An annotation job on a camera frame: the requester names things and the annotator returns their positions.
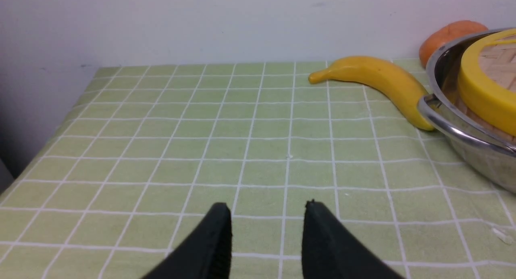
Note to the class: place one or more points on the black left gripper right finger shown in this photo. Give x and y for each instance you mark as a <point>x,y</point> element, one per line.
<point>330,251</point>

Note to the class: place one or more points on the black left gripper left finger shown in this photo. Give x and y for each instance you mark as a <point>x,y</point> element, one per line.
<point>206,253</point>

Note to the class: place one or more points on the bamboo steamer basket yellow rim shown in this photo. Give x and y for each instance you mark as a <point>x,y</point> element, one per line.
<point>487,126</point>

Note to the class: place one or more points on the bamboo steamer lid yellow rim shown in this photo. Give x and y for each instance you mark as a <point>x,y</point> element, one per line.
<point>486,80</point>

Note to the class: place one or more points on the stainless steel pot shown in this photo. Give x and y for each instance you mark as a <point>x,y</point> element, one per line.
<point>485,151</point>

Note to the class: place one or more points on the green checkered tablecloth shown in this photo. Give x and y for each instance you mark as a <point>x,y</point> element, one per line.
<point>146,151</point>

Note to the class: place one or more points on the yellow banana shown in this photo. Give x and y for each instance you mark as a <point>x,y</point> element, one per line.
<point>398,85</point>

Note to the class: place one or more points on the orange tangerine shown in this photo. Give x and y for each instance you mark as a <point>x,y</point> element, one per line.
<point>446,34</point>

